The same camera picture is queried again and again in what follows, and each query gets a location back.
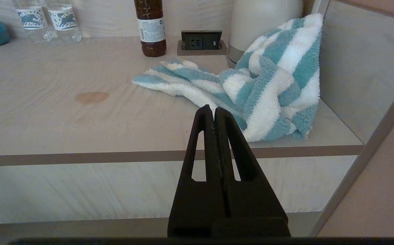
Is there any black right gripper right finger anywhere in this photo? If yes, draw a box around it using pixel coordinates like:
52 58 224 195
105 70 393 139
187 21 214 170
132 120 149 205
214 107 291 237

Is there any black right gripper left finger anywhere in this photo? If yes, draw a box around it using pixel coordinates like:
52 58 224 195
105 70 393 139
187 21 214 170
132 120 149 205
167 105 225 237

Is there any teal white striped towel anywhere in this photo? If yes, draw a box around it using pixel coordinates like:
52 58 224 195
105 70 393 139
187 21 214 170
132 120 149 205
132 13 323 143

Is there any grey kettle base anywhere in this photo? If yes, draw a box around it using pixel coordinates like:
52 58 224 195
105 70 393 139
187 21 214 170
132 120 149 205
227 44 249 68

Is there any brown liquid stain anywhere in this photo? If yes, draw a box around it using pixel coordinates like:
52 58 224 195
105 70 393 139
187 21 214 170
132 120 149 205
75 91 110 105

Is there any small black tray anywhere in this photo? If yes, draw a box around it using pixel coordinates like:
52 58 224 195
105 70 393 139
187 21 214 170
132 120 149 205
177 30 227 56

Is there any full dark tea bottle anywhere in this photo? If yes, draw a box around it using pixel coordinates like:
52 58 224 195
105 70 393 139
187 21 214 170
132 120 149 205
134 0 167 58

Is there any white electric kettle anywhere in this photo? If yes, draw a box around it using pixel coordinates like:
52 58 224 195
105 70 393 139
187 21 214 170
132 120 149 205
227 0 305 58

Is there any clear water bottle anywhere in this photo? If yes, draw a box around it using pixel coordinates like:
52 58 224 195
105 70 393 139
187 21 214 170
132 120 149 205
13 0 53 43
46 0 82 43

